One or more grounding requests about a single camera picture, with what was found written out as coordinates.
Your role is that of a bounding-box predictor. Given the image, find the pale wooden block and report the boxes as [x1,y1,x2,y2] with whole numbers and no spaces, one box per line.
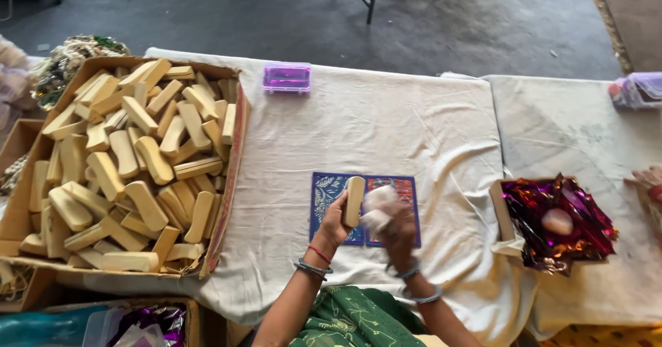
[343,176,367,229]

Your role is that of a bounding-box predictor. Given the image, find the brown woven rug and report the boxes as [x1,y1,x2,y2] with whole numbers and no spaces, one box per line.
[585,0,662,75]

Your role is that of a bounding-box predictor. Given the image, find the silver metal bangles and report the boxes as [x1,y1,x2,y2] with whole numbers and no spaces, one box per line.
[385,256,444,305]

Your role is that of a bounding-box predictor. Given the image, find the brown cardboard carton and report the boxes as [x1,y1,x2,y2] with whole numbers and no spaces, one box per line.
[0,118,46,199]

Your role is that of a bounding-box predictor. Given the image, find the carton with plastic bags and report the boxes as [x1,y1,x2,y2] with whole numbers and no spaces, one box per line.
[0,298,202,347]

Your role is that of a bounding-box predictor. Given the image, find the white cloth wad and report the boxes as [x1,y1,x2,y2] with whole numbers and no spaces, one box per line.
[360,185,400,235]

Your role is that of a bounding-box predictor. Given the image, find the pile of pale wooden blocks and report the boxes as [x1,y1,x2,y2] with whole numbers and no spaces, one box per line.
[20,58,239,274]

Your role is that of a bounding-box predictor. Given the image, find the shiny purple foil wrappers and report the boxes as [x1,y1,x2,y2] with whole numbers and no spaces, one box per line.
[501,173,620,277]

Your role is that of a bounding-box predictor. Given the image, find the red thread wristband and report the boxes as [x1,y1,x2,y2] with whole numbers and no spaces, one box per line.
[308,244,333,265]

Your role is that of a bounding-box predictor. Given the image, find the heap of beaded garlands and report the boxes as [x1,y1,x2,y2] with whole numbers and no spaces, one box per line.
[28,34,131,112]

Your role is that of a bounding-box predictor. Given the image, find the yellow patterned cloth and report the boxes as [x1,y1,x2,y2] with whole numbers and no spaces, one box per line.
[538,324,662,347]

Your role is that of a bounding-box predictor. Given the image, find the clear plastic container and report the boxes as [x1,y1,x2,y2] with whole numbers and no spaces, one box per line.
[608,72,662,111]

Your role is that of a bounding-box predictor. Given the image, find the person's right hand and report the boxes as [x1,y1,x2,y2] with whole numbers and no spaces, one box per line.
[370,198,418,272]

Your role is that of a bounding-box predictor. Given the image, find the purple clear plastic box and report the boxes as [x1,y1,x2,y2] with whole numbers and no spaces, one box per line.
[262,62,312,96]

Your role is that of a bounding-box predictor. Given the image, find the person's left hand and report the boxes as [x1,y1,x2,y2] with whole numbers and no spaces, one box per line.
[319,190,361,248]

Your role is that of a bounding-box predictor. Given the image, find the red and blue patterned mat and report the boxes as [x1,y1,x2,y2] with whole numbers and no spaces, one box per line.
[364,175,422,248]

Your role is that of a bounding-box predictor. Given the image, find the pale pink stone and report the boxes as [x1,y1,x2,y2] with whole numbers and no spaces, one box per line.
[540,208,574,236]

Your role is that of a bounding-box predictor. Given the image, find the grey-white table cloth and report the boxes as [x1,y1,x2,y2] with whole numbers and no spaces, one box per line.
[440,72,662,340]

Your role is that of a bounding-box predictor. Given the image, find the grey metal bangles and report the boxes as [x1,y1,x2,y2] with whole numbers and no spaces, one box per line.
[294,257,334,282]

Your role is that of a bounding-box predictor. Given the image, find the large cardboard box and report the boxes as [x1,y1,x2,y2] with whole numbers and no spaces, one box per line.
[0,56,252,279]

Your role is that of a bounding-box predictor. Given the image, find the green embroidered garment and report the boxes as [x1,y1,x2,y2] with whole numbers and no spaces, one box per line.
[289,285,429,347]

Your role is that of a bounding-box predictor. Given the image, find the cream table cloth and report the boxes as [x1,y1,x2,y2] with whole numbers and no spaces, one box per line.
[57,47,539,347]

